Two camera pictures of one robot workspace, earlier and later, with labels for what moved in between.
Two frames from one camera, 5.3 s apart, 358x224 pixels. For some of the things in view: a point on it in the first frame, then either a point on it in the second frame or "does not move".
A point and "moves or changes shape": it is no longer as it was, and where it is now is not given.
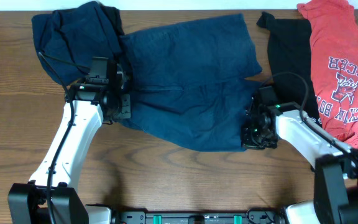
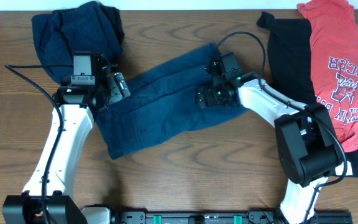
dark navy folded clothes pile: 68,39 does not move
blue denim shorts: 188,86 moves or changes shape
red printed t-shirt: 345,83 does not move
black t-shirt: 291,70 does not move
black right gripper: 247,142 -> 210,91
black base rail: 250,216 does not move
